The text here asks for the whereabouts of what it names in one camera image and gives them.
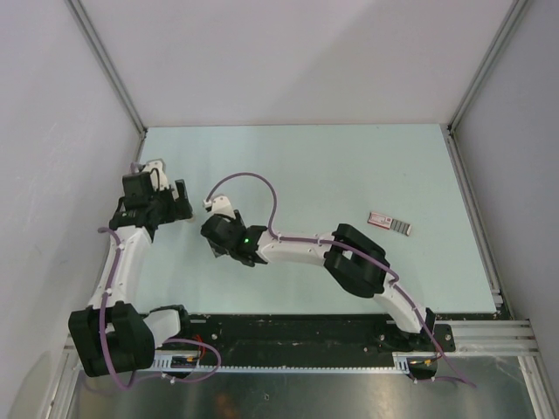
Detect grey slotted cable duct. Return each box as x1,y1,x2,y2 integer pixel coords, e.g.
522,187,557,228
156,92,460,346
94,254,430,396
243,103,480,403
143,353,441,374

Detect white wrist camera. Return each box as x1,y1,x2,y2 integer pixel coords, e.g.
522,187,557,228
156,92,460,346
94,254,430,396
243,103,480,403
130,159,171,191
203,195,236,219

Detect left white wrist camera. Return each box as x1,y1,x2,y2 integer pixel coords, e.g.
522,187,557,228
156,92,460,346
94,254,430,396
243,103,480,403
130,159,171,191

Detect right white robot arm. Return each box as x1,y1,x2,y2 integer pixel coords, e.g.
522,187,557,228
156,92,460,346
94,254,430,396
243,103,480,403
201,211,436,352

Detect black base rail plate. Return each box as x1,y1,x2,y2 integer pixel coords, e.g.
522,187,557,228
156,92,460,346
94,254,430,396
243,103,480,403
155,314,456,367

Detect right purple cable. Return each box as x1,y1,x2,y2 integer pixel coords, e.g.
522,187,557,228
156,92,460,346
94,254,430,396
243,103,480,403
207,172,477,388

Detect aluminium frame rails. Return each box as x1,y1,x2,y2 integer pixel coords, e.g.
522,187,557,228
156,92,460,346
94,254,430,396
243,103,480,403
441,124,558,418

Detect red white staples box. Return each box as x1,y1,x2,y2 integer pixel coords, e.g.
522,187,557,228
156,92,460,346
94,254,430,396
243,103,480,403
368,211,411,237

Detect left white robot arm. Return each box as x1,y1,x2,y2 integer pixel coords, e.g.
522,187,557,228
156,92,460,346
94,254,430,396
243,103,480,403
68,168,193,377

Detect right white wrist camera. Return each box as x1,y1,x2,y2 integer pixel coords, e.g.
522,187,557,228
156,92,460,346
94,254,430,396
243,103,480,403
203,195,236,219

